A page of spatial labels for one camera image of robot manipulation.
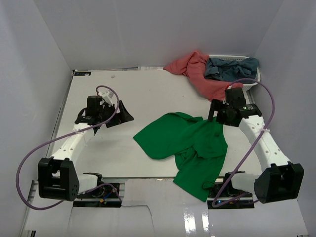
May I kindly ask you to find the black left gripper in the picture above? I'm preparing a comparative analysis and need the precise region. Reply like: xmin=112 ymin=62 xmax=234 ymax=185
xmin=98 ymin=100 xmax=133 ymax=128

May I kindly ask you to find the green t shirt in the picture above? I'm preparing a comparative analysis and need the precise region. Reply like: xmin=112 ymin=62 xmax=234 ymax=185
xmin=133 ymin=112 xmax=228 ymax=202

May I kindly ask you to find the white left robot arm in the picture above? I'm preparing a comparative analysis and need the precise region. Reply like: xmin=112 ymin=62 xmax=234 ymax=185
xmin=38 ymin=95 xmax=134 ymax=201

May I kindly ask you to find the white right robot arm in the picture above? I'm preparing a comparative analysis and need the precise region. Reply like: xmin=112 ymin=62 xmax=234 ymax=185
xmin=208 ymin=88 xmax=304 ymax=203

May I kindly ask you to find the white plastic laundry basket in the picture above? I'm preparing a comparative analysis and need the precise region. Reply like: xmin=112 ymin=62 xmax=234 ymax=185
xmin=209 ymin=55 xmax=261 ymax=91

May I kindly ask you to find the dark blue t shirt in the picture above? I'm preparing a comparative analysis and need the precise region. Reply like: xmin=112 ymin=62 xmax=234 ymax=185
xmin=204 ymin=58 xmax=259 ymax=82

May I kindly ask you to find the salmon pink t shirt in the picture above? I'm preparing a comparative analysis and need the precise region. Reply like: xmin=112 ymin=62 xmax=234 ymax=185
xmin=163 ymin=50 xmax=229 ymax=101

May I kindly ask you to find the black label sticker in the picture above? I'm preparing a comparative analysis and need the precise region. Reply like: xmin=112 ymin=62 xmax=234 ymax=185
xmin=74 ymin=72 xmax=91 ymax=77

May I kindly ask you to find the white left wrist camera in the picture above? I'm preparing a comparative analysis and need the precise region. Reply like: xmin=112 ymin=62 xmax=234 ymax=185
xmin=98 ymin=90 xmax=114 ymax=105

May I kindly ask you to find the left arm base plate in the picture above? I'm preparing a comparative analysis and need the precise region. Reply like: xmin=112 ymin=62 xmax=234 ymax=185
xmin=73 ymin=183 xmax=124 ymax=208

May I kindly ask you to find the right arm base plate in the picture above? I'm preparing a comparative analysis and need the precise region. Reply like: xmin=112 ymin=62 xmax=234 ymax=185
xmin=202 ymin=172 xmax=254 ymax=210

